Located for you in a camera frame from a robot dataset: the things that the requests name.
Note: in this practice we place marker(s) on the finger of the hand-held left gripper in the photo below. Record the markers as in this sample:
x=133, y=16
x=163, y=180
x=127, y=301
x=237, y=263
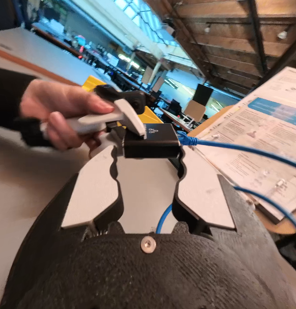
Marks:
x=107, y=141
x=133, y=118

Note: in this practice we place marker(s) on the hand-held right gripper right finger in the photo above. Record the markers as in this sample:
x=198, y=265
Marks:
x=201, y=190

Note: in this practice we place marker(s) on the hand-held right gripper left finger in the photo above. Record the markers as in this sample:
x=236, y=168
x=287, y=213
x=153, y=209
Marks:
x=94, y=188

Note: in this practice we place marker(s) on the white ceiling lamp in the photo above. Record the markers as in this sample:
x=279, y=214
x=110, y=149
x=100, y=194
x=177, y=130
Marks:
x=282, y=35
x=207, y=29

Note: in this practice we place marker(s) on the white table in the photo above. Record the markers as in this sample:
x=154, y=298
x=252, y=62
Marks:
x=41, y=53

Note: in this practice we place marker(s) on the yellow plastic bin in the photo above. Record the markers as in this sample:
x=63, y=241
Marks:
x=150, y=115

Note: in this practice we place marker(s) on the person's left forearm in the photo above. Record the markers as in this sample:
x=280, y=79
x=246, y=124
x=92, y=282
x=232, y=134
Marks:
x=10, y=96

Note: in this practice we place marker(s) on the printed instruction sheet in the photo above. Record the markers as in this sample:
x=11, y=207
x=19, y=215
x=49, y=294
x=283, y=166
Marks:
x=266, y=144

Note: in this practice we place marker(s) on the black standing panel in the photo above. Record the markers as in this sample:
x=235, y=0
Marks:
x=203, y=94

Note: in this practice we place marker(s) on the black network splitter box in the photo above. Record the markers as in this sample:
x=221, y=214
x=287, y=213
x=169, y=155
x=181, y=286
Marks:
x=150, y=142

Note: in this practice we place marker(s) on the person's left hand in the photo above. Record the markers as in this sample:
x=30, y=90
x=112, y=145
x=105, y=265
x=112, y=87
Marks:
x=63, y=99

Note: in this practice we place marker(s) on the wooden back chair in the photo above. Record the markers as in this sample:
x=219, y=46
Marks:
x=194, y=110

